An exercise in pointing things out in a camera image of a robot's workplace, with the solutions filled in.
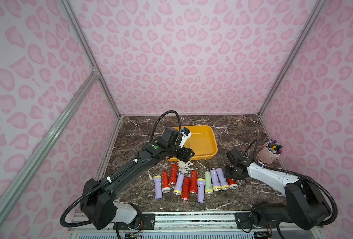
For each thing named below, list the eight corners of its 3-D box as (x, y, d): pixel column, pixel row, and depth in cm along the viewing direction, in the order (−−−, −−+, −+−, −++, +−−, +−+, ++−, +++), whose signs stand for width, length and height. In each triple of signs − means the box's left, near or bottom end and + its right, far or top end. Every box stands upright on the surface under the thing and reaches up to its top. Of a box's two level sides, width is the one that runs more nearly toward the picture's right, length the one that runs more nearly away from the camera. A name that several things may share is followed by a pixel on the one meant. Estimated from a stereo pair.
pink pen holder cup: (260, 164, 95) (270, 153, 84) (256, 151, 101) (264, 139, 90) (275, 164, 95) (286, 153, 84) (269, 151, 101) (279, 139, 90)
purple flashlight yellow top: (197, 202, 81) (197, 201, 78) (197, 180, 89) (197, 178, 86) (204, 203, 81) (205, 201, 78) (203, 180, 88) (204, 178, 86)
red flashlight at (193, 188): (189, 193, 84) (190, 191, 81) (189, 173, 92) (189, 170, 88) (197, 193, 84) (198, 191, 81) (196, 173, 92) (197, 170, 88)
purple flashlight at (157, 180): (154, 199, 82) (153, 198, 79) (154, 177, 90) (153, 175, 87) (162, 199, 82) (161, 197, 80) (161, 177, 90) (161, 174, 88)
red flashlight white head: (161, 193, 84) (160, 191, 81) (163, 173, 92) (162, 171, 89) (170, 193, 84) (169, 191, 81) (171, 173, 92) (170, 171, 89)
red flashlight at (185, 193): (180, 199, 82) (180, 197, 79) (183, 178, 90) (183, 175, 87) (189, 200, 82) (189, 199, 79) (190, 179, 89) (191, 176, 87)
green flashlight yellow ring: (204, 194, 84) (205, 192, 81) (203, 173, 91) (203, 171, 88) (212, 194, 84) (213, 192, 81) (209, 173, 91) (210, 171, 88)
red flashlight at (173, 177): (169, 184, 86) (168, 183, 84) (171, 165, 94) (171, 163, 92) (176, 185, 86) (175, 183, 84) (177, 165, 94) (177, 163, 92)
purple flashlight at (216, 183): (213, 191, 84) (214, 189, 82) (209, 170, 92) (210, 168, 90) (220, 190, 85) (221, 188, 82) (215, 170, 93) (216, 167, 90)
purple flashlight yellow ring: (173, 193, 83) (172, 192, 81) (179, 173, 91) (179, 171, 89) (180, 195, 82) (180, 194, 80) (185, 174, 90) (186, 173, 88)
